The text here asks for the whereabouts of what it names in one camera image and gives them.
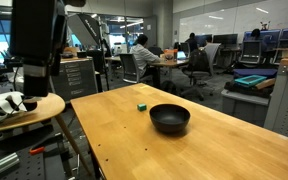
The green block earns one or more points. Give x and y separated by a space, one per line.
141 107

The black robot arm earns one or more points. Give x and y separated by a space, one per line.
38 35

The black bowl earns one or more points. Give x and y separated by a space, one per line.
169 118

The grey office chair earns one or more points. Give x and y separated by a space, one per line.
130 69

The person in white shirt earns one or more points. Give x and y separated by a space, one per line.
143 56

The orange box on desk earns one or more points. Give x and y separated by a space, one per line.
170 54

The black office chair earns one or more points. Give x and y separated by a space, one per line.
200 69

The grey drawer cabinet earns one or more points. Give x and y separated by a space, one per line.
76 79

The softbox studio light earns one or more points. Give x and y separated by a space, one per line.
85 28

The round wooden side table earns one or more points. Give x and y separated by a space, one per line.
48 107

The computer monitor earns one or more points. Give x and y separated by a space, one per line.
225 39

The teal tray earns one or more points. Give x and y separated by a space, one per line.
251 80

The grey storage bin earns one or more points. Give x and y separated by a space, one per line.
252 109

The white crumpled cloth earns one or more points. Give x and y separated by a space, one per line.
11 103

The aluminium extrusion bar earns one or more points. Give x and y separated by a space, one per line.
8 162

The orange handled tool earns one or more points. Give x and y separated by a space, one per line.
37 150

